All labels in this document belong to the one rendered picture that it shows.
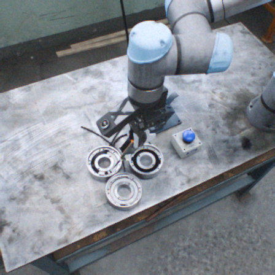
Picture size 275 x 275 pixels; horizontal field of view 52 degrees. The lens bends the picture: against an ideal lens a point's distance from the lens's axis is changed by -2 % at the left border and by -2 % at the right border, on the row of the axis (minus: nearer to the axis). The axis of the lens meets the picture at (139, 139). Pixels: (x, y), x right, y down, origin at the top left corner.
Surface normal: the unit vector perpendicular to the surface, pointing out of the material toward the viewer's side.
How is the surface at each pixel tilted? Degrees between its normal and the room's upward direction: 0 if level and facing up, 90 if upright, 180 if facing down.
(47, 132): 0
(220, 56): 55
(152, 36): 0
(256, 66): 0
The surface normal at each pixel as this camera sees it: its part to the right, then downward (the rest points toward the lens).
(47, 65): 0.05, -0.52
